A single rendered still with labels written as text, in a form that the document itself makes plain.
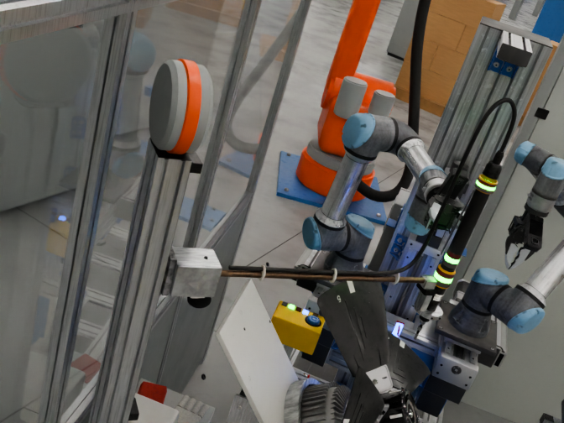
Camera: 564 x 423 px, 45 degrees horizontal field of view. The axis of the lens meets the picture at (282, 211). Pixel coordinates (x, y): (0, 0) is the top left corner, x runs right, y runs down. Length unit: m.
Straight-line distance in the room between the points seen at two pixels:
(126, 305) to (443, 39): 8.61
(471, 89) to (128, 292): 1.52
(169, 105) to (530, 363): 3.11
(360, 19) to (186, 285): 4.45
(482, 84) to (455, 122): 0.16
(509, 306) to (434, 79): 7.48
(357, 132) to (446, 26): 7.53
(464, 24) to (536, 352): 6.34
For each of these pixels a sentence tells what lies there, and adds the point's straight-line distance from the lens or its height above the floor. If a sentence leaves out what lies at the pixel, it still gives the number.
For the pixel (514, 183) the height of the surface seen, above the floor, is 1.29.
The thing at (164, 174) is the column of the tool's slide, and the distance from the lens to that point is 1.19.
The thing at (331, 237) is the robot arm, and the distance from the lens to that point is 2.39.
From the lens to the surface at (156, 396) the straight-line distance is 2.06.
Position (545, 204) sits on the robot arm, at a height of 1.66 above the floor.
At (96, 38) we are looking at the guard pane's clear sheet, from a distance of 1.13.
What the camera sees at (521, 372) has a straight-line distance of 3.98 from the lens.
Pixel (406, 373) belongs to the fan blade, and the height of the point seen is 1.19.
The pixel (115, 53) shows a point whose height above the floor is 1.94.
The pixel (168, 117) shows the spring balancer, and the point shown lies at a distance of 1.12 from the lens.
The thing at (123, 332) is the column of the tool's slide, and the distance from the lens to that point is 1.37.
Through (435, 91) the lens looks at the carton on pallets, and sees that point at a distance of 9.76.
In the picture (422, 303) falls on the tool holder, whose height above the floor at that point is 1.49.
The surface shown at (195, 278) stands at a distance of 1.33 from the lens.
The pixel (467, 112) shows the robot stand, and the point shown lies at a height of 1.73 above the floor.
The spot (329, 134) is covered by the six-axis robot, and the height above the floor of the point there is 0.55.
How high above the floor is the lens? 2.27
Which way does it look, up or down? 25 degrees down
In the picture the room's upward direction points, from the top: 18 degrees clockwise
